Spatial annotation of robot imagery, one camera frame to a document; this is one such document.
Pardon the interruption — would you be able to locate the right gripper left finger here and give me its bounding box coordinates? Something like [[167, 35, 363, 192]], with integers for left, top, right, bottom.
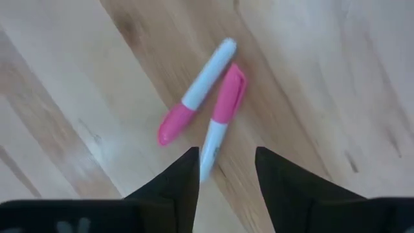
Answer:
[[124, 146, 201, 233]]

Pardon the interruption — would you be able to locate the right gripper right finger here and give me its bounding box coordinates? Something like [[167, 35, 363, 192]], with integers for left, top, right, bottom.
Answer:
[[254, 146, 368, 233]]

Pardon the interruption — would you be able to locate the thin pink marker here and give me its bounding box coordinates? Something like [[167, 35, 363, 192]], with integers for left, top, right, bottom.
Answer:
[[199, 63, 248, 182], [157, 37, 238, 147]]

